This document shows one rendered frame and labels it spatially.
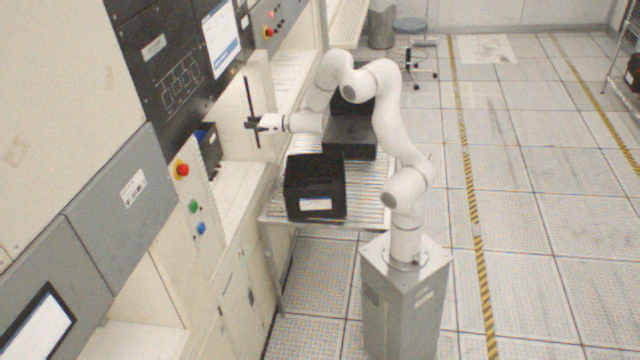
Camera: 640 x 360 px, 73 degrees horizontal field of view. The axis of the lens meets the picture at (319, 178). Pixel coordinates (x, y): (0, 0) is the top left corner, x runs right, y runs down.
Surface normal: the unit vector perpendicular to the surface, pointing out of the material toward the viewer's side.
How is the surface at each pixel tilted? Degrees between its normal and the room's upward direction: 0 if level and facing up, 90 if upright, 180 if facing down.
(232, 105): 90
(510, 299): 0
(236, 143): 90
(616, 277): 0
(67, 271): 90
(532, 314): 0
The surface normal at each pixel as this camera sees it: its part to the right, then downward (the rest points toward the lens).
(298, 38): -0.18, 0.62
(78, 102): 0.98, 0.05
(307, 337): -0.08, -0.79
